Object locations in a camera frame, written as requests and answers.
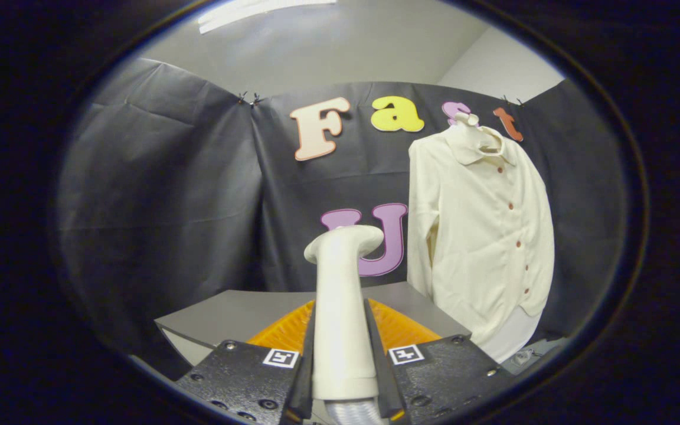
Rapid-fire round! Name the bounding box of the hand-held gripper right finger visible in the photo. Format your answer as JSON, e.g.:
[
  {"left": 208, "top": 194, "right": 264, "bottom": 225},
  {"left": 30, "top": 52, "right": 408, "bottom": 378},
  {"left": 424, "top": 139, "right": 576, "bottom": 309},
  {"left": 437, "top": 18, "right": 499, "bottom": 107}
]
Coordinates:
[{"left": 365, "top": 298, "right": 515, "bottom": 425}]

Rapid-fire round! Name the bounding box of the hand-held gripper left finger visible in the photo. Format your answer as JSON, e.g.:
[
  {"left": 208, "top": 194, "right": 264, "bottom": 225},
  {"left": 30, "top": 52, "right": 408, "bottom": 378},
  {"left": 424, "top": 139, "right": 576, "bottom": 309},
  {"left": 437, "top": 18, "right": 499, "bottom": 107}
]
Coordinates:
[{"left": 175, "top": 300, "right": 317, "bottom": 425}]

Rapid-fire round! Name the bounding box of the cream button-up shirt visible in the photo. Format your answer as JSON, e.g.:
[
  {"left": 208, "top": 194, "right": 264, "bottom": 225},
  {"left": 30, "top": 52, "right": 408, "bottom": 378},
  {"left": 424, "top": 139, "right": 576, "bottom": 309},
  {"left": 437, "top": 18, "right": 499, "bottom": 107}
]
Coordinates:
[{"left": 407, "top": 124, "right": 555, "bottom": 346}]

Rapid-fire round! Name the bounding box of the white clothes hanger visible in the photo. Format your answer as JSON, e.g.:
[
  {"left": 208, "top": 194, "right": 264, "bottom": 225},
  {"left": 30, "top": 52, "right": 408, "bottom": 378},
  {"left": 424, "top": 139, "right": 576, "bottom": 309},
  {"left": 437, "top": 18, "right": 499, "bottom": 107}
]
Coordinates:
[{"left": 454, "top": 112, "right": 503, "bottom": 151}]

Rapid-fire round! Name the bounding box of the grey top white cabinet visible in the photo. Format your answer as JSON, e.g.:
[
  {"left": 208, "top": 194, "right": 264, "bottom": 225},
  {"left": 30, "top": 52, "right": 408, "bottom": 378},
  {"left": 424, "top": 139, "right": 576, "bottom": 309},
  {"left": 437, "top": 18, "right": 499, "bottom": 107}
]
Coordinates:
[{"left": 155, "top": 282, "right": 472, "bottom": 367}]

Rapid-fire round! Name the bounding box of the black backdrop cloth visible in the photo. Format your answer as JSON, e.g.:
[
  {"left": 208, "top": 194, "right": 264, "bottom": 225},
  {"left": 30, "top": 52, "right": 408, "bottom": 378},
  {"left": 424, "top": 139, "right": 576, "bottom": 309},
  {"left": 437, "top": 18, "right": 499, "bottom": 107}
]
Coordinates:
[{"left": 57, "top": 57, "right": 627, "bottom": 378}]

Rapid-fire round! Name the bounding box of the ceiling light panel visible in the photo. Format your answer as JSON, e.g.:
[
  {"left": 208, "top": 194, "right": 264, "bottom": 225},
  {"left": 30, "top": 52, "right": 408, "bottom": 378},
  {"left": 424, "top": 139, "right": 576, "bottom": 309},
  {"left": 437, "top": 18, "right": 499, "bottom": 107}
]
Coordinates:
[{"left": 198, "top": 0, "right": 338, "bottom": 34}]

